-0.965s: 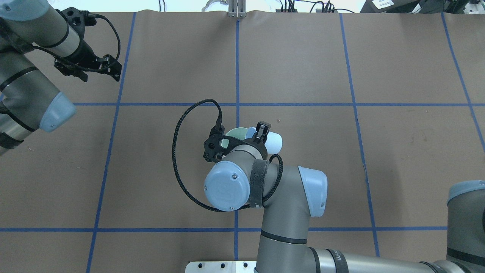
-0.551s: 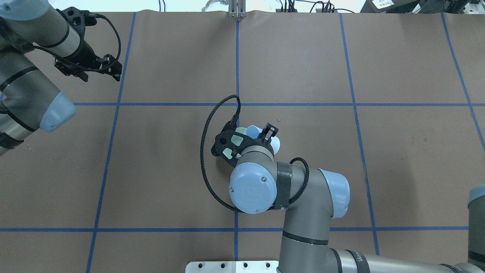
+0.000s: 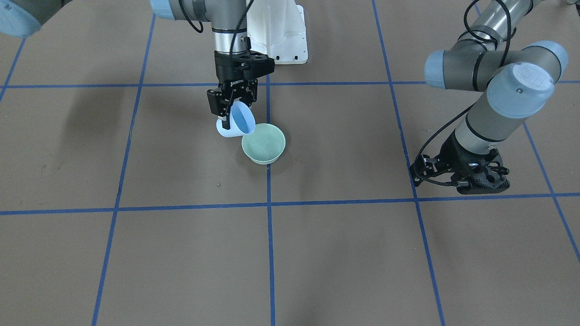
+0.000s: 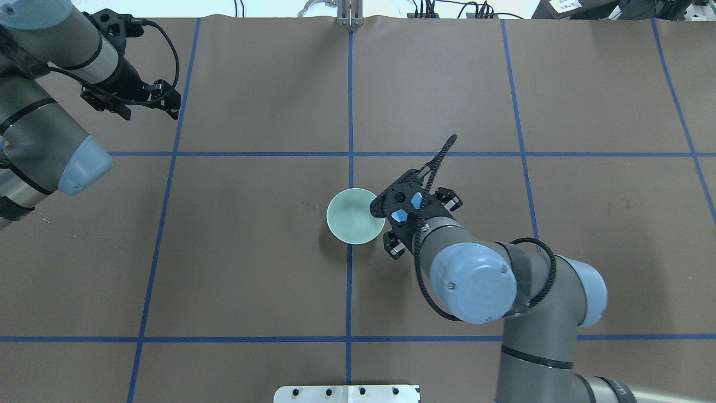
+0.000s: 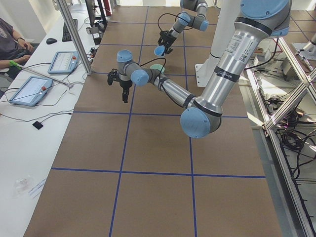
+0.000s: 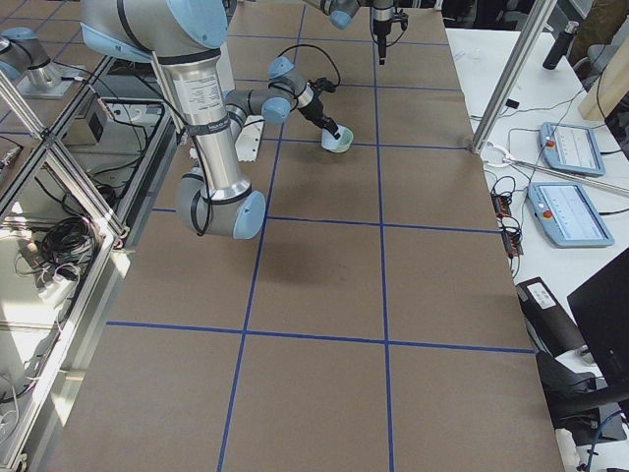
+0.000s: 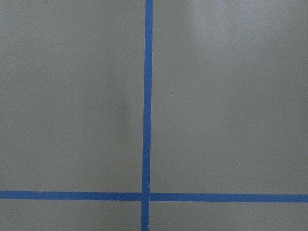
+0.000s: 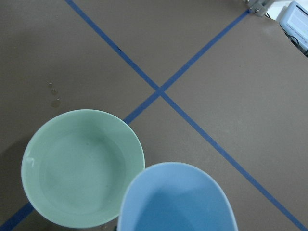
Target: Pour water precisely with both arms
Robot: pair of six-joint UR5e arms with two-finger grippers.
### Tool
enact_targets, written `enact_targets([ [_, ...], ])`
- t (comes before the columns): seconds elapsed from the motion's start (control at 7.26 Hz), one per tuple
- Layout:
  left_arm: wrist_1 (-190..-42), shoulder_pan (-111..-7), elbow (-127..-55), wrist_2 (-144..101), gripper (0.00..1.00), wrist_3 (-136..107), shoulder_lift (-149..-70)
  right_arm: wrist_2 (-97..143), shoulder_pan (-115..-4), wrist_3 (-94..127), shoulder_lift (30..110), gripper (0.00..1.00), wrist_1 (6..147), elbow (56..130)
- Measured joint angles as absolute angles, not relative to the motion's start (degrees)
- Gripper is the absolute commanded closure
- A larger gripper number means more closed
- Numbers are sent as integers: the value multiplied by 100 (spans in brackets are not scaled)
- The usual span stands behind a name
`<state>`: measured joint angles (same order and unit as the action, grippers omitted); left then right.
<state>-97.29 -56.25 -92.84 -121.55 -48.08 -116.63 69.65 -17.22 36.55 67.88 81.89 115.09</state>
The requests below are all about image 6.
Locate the aluminium side frame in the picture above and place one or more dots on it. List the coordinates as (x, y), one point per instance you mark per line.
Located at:
(71, 216)

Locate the metal rod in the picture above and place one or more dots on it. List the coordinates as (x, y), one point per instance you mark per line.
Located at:
(591, 182)

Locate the lower teach pendant tablet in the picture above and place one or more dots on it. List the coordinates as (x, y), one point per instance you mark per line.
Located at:
(567, 216)

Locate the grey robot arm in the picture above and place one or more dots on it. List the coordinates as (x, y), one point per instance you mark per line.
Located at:
(183, 40)

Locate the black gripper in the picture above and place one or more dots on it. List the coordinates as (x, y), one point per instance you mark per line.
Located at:
(313, 112)

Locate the white plastic hook tool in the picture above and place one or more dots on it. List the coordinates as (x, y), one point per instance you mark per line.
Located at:
(496, 156)

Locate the teach pendant tablet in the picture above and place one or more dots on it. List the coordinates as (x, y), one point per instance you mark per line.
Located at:
(567, 216)
(571, 148)

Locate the black monitor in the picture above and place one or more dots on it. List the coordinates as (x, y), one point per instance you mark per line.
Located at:
(600, 309)

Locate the black water bottle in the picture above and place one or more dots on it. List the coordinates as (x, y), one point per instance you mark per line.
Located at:
(561, 45)

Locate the mint green bowl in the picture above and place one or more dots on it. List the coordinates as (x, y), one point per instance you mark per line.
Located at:
(346, 139)

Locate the upper teach pendant tablet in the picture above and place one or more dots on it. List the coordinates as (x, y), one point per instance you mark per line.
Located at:
(571, 148)

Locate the aluminium frame post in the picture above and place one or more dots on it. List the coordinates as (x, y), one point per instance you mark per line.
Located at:
(517, 59)

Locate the black keyboard box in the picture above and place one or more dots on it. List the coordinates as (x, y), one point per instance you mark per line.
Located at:
(555, 331)

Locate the grey power box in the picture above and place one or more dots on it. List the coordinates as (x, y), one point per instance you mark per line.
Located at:
(90, 123)

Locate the orange circuit board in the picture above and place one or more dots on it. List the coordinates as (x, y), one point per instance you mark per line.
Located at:
(509, 226)

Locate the light blue plastic cup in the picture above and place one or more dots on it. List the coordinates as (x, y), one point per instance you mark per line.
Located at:
(329, 141)

